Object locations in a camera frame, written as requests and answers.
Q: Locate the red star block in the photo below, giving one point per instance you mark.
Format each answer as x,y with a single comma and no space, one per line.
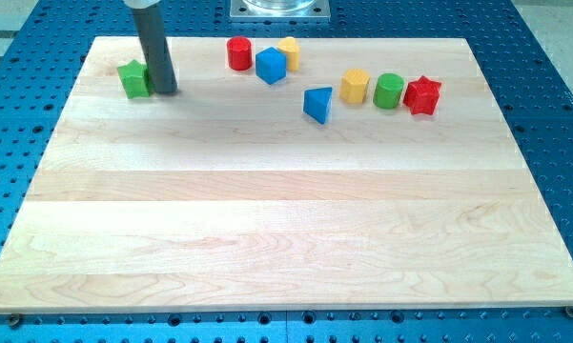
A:
422,95

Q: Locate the green star block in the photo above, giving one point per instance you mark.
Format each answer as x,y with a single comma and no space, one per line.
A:
135,79

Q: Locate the light wooden board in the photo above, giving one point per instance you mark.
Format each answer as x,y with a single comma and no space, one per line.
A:
228,197

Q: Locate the blue triangle block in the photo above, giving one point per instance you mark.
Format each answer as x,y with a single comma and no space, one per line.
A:
317,103

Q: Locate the blue cube block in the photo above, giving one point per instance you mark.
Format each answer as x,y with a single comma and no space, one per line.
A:
271,65

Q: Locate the yellow hexagon block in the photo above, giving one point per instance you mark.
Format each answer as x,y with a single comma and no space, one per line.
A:
354,84

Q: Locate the yellow heart block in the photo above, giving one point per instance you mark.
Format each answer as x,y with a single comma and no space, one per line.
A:
291,49

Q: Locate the green cylinder block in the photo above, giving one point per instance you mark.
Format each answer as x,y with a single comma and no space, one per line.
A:
388,91

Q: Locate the red cylinder block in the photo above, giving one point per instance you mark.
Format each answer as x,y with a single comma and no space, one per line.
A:
239,53

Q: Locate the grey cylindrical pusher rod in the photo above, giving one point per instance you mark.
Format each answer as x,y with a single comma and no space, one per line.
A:
151,33

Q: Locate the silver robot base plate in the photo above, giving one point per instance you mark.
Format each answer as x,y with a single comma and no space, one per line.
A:
279,10

